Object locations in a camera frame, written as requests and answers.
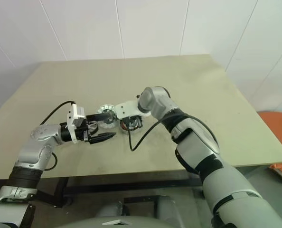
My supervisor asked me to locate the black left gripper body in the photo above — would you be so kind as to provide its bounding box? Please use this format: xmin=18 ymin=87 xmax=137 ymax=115
xmin=75 ymin=120 xmax=99 ymax=145

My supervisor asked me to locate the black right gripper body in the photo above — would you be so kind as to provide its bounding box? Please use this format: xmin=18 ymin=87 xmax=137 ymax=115
xmin=123 ymin=114 xmax=143 ymax=123

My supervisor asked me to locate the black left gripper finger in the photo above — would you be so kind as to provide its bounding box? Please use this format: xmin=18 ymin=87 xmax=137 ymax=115
xmin=85 ymin=113 xmax=112 ymax=123
xmin=90 ymin=132 xmax=117 ymax=144

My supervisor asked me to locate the grey rounded hump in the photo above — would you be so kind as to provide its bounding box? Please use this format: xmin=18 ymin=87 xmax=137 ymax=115
xmin=95 ymin=201 xmax=125 ymax=218

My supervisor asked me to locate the grey robot torso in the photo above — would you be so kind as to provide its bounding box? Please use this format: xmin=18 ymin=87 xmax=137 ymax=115
xmin=60 ymin=209 xmax=214 ymax=228

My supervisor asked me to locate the orange chair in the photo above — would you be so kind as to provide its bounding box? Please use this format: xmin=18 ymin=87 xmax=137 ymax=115
xmin=259 ymin=111 xmax=282 ymax=187

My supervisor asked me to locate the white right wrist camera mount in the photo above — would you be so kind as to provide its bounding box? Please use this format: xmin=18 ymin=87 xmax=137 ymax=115
xmin=114 ymin=100 xmax=151 ymax=120

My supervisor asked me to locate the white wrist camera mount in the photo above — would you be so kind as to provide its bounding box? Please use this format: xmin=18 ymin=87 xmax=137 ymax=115
xmin=114 ymin=100 xmax=151 ymax=120
xmin=66 ymin=104 xmax=86 ymax=145

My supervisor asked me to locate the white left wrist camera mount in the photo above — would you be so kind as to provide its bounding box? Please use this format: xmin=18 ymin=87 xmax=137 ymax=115
xmin=66 ymin=104 xmax=86 ymax=145

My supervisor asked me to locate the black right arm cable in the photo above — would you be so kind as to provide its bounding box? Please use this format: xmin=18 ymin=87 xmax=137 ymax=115
xmin=128 ymin=113 xmax=220 ymax=152

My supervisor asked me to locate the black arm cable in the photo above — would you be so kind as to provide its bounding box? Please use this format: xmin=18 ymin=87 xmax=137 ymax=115
xmin=128 ymin=113 xmax=220 ymax=152
xmin=38 ymin=101 xmax=75 ymax=171

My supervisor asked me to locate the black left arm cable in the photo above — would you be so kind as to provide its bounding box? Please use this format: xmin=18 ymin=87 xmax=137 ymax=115
xmin=38 ymin=101 xmax=75 ymax=171

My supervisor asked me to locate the black table frame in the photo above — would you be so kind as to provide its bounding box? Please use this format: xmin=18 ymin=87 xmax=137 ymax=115
xmin=36 ymin=171 xmax=203 ymax=207

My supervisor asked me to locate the black rectangular frame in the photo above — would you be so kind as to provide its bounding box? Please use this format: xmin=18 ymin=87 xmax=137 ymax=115
xmin=123 ymin=195 xmax=163 ymax=217

